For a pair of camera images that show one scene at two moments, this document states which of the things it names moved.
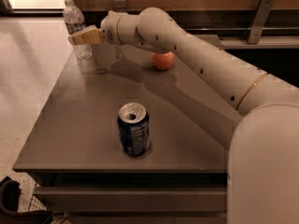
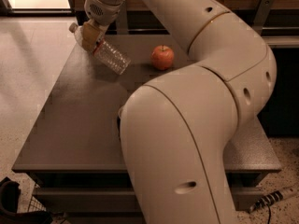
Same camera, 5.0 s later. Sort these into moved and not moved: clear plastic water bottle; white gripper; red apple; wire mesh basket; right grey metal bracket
Moved: clear plastic water bottle; white gripper
Not moved: wire mesh basket; right grey metal bracket; red apple
